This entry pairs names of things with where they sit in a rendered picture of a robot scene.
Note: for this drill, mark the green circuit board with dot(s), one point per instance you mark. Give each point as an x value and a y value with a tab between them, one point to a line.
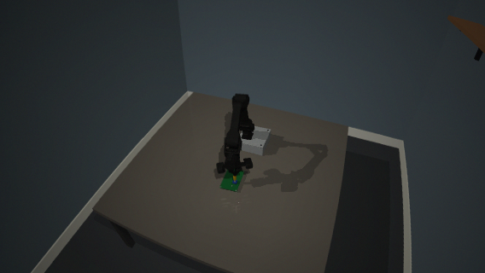
230	182

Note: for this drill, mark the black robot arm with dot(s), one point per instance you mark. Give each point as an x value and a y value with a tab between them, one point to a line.
239	121

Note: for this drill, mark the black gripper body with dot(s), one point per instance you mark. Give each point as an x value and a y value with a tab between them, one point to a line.
247	162

